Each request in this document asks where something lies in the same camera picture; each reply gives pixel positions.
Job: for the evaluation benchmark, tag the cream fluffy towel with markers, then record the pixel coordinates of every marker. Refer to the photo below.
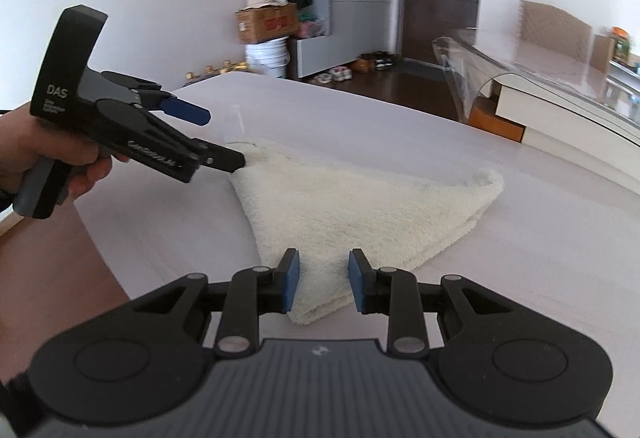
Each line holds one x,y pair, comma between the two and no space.
350,208

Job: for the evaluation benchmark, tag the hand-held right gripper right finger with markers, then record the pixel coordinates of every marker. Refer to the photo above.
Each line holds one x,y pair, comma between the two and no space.
357,279

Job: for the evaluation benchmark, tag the row of brass ornaments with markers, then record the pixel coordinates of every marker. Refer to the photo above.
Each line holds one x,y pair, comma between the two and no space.
215,69

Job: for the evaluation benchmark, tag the brown cardboard box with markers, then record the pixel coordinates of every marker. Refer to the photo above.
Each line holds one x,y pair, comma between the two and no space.
265,25

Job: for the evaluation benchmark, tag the person's left hand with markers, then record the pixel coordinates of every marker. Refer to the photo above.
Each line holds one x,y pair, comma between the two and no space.
20,143

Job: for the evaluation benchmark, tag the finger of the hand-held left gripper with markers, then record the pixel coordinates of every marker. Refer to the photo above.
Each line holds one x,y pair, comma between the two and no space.
222,159
187,113

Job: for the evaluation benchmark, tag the orange lid glass jar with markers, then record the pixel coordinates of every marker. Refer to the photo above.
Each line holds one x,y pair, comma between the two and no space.
621,45

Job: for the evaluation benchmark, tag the pile of colourful bags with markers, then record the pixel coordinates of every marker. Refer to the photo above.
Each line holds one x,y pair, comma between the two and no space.
311,25

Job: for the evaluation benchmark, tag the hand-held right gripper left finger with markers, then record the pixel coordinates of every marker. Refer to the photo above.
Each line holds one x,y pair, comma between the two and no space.
292,279

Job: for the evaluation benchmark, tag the beige quilted chair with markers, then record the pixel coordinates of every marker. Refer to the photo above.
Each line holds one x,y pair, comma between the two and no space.
550,28

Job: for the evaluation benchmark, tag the row of shoes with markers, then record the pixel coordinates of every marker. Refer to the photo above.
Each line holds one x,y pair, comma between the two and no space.
360,64

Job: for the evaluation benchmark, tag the clear plastic table cover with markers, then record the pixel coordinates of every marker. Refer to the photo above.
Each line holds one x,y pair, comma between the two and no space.
462,68

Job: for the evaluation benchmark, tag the white dining table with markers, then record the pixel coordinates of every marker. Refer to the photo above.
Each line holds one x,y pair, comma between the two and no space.
550,113

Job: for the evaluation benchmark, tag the white plastic bucket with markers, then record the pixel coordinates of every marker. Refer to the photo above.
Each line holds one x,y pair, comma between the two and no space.
267,58

